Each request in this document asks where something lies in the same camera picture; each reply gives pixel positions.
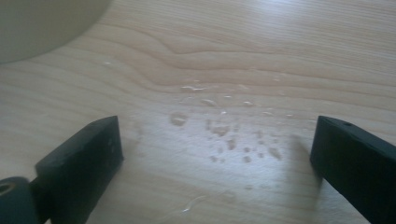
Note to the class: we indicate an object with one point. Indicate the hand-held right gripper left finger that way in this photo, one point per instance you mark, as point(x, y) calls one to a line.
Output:
point(81, 161)

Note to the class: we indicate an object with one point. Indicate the white round container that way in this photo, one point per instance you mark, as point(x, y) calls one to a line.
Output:
point(37, 25)

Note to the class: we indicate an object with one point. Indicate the water droplets spill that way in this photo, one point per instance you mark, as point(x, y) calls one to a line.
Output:
point(224, 130)

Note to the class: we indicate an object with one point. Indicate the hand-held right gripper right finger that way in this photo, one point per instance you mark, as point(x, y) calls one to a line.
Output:
point(358, 165)

